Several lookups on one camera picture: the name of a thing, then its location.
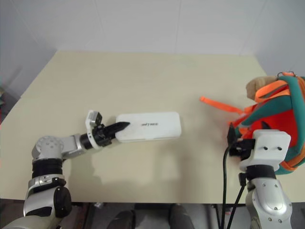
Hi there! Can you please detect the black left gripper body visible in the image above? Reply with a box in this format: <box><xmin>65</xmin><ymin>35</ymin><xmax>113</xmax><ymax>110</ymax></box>
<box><xmin>92</xmin><ymin>124</ymin><xmax>113</xmax><ymax>147</ymax></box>

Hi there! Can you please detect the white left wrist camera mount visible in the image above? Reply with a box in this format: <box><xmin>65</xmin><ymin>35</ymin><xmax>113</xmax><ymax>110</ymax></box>
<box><xmin>85</xmin><ymin>110</ymin><xmax>103</xmax><ymax>150</ymax></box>

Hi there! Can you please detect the white rectangular box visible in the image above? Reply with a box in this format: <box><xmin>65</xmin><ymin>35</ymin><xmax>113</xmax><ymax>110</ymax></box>
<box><xmin>114</xmin><ymin>111</ymin><xmax>183</xmax><ymax>144</ymax></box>

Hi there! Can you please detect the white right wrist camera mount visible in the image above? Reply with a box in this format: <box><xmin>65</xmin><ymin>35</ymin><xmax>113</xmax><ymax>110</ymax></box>
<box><xmin>238</xmin><ymin>129</ymin><xmax>292</xmax><ymax>173</ymax></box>

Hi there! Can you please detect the orange and teal backpack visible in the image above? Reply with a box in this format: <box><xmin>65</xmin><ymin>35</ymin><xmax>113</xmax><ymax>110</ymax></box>
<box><xmin>199</xmin><ymin>71</ymin><xmax>305</xmax><ymax>177</ymax></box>

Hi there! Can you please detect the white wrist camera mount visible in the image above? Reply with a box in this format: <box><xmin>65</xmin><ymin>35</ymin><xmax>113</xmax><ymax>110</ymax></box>
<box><xmin>238</xmin><ymin>129</ymin><xmax>292</xmax><ymax>173</ymax></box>
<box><xmin>85</xmin><ymin>110</ymin><xmax>103</xmax><ymax>150</ymax></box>

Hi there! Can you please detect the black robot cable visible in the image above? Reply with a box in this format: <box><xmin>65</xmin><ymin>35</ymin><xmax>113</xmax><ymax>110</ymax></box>
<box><xmin>225</xmin><ymin>172</ymin><xmax>248</xmax><ymax>229</ymax></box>
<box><xmin>221</xmin><ymin>143</ymin><xmax>234</xmax><ymax>229</ymax></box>

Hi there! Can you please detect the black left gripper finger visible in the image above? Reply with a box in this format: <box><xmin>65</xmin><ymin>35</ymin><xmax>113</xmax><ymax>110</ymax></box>
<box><xmin>105</xmin><ymin>122</ymin><xmax>130</xmax><ymax>137</ymax></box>

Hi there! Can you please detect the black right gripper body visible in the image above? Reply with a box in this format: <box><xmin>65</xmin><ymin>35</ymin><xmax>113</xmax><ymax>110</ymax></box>
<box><xmin>228</xmin><ymin>138</ymin><xmax>256</xmax><ymax>162</ymax></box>

